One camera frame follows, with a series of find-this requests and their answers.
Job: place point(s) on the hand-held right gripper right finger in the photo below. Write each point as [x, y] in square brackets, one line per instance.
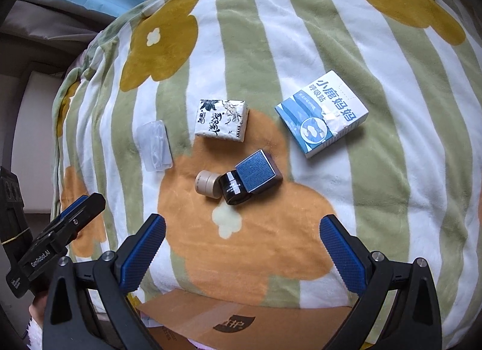
[343, 255]

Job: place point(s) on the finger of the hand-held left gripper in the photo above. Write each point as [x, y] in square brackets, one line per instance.
[73, 207]
[92, 205]

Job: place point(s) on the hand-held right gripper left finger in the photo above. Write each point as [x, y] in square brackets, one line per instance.
[142, 255]

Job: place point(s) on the person's left forearm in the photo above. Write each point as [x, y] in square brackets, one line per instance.
[35, 331]

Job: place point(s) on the striped floral blanket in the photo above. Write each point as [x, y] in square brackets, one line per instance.
[339, 203]

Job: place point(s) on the clear plastic case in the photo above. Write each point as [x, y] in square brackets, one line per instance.
[154, 146]

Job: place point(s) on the white bed side panel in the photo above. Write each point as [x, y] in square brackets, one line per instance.
[37, 127]

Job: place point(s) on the brown cardboard box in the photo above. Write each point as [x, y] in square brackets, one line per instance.
[226, 316]

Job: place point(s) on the black box with blue top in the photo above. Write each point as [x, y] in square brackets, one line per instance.
[256, 168]

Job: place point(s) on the blue and white carton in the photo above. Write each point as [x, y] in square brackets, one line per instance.
[324, 116]

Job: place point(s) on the white floral tissue pack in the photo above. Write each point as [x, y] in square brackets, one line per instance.
[222, 120]

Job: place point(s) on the grey upholstered bed frame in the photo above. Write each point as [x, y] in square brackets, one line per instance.
[45, 11]

